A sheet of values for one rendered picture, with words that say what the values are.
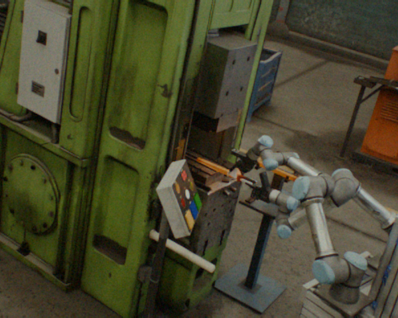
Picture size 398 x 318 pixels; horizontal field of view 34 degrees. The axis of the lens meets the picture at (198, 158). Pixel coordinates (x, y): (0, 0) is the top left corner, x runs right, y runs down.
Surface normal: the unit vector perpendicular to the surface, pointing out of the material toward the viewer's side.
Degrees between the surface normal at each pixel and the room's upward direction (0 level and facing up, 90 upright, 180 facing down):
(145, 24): 89
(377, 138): 91
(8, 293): 0
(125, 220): 90
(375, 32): 91
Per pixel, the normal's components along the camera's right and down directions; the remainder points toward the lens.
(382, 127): -0.49, 0.29
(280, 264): 0.18, -0.89
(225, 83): 0.79, 0.39
